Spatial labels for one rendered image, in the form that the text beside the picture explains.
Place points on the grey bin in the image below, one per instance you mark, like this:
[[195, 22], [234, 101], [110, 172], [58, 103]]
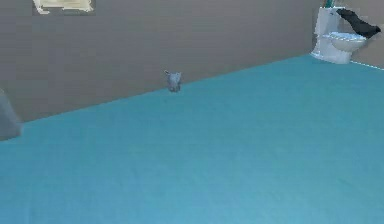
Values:
[[8, 120]]

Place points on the cream framed picture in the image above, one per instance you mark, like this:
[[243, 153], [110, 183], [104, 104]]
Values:
[[63, 5]]

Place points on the white toilet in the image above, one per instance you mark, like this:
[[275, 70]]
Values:
[[333, 43]]

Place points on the small grey spray bottle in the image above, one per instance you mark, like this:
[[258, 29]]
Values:
[[174, 81]]

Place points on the teal bottle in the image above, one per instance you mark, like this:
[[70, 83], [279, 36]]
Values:
[[328, 3]]

